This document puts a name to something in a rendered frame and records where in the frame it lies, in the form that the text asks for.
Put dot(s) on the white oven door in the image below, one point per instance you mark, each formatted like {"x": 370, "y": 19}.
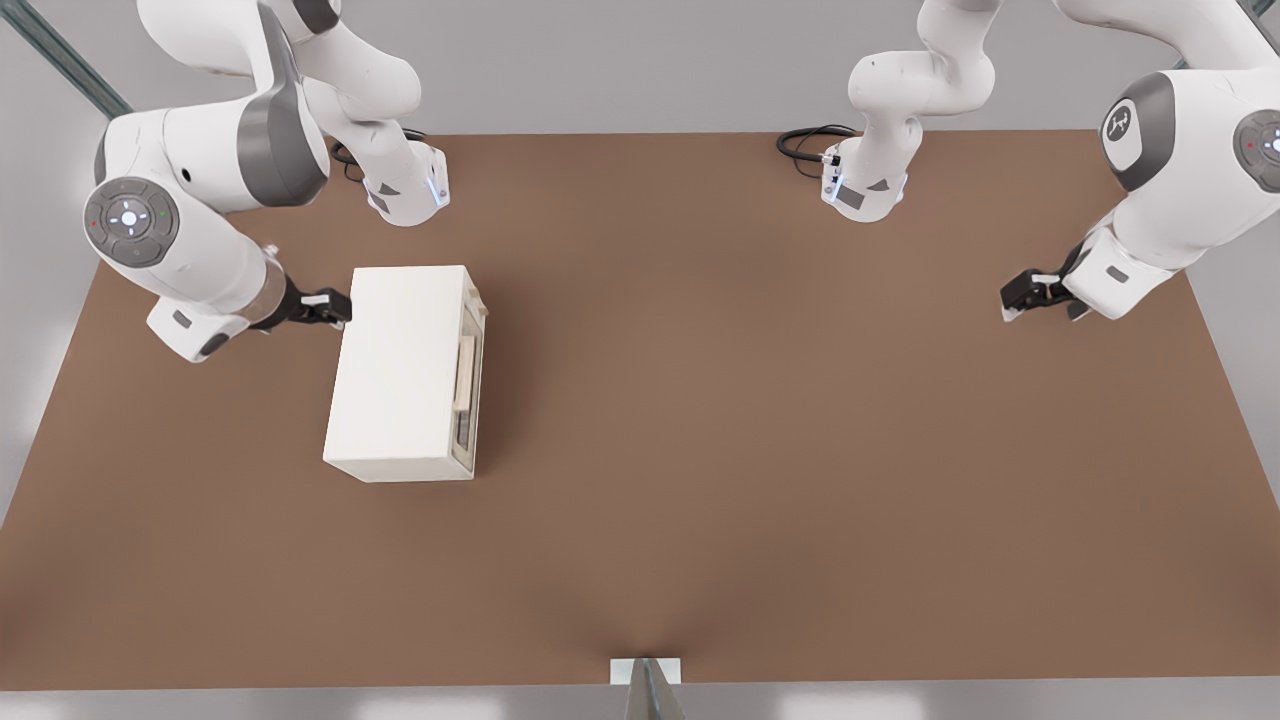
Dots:
{"x": 464, "y": 440}

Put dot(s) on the white oven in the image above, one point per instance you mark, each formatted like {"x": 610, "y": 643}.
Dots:
{"x": 395, "y": 370}

